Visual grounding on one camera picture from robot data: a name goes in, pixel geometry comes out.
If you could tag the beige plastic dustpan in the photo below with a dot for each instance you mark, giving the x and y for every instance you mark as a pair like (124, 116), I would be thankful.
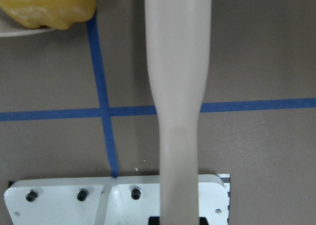
(11, 28)

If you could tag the beige hand brush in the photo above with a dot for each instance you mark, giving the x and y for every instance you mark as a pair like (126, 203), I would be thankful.
(178, 53)

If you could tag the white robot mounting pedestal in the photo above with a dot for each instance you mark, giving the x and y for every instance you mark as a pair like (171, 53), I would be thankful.
(132, 200)

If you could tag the tan toy ginger root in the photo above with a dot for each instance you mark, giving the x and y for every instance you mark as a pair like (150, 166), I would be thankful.
(56, 14)

